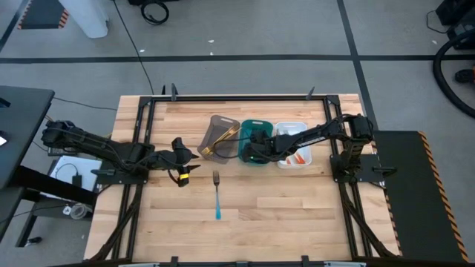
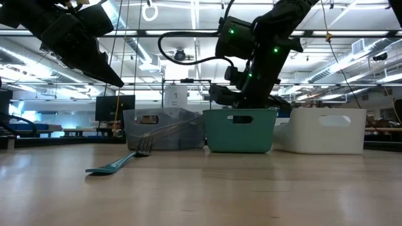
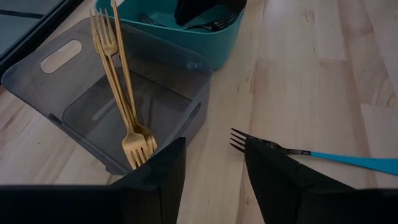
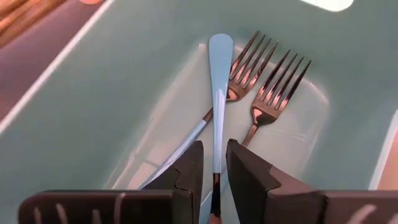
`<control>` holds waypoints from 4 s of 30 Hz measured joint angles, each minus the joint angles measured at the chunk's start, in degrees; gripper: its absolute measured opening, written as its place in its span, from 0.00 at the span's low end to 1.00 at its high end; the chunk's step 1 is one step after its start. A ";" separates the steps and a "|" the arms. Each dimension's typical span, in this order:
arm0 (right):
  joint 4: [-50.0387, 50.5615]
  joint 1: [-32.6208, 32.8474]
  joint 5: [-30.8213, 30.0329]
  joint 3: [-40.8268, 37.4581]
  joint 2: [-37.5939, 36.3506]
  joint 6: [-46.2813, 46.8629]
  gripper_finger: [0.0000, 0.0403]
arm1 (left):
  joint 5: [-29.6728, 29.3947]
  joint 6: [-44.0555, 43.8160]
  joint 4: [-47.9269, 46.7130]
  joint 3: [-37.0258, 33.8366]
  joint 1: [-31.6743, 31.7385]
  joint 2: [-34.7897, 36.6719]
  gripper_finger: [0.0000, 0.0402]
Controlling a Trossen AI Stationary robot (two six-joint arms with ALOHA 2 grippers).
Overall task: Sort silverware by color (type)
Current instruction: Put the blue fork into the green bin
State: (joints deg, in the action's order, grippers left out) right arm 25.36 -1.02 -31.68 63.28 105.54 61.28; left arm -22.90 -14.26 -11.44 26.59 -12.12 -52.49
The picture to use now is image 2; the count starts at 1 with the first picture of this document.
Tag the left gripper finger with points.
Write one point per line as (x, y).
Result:
(100, 73)

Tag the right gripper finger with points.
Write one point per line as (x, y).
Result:
(281, 105)
(224, 94)

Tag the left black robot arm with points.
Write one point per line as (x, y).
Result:
(19, 7)

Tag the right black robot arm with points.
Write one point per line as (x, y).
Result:
(289, 14)

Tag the black computer monitor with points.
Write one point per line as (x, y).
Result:
(106, 108)

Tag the teal plastic bin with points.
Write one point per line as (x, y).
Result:
(238, 138)

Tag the white paper sign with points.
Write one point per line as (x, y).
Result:
(176, 97)

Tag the white plastic bin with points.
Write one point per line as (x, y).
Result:
(314, 141)

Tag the wooden background table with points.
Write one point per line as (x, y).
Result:
(78, 130)

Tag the grey translucent plastic bin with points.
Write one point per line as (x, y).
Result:
(169, 132)

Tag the black cabinet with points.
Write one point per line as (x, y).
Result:
(5, 102)

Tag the black metal stand frame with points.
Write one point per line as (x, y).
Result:
(186, 80)

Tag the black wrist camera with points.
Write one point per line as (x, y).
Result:
(235, 37)

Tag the black ceiling-mounted camera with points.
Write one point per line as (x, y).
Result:
(180, 55)

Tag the silver ventilation duct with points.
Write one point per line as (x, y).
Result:
(345, 61)

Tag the black overhead frame bar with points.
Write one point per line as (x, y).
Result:
(345, 33)

